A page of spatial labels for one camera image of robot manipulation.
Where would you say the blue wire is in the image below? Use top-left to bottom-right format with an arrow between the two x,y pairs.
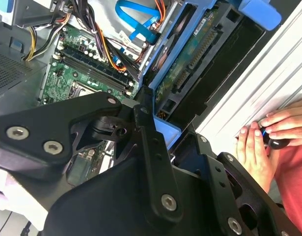
115,0 -> 159,45

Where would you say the round black tool blue ring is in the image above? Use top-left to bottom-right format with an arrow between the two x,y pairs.
260,126 -> 289,151

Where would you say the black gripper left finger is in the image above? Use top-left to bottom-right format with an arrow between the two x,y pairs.
0,86 -> 185,224

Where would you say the hard disk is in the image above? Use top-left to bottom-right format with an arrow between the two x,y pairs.
138,0 -> 283,150

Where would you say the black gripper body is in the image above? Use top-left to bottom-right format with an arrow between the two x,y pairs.
41,140 -> 227,236

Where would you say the person's left hand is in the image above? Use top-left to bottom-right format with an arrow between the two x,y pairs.
235,122 -> 279,183

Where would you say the person's right hand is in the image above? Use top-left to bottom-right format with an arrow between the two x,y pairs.
260,98 -> 302,148

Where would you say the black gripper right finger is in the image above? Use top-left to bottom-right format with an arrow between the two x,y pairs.
185,124 -> 302,236

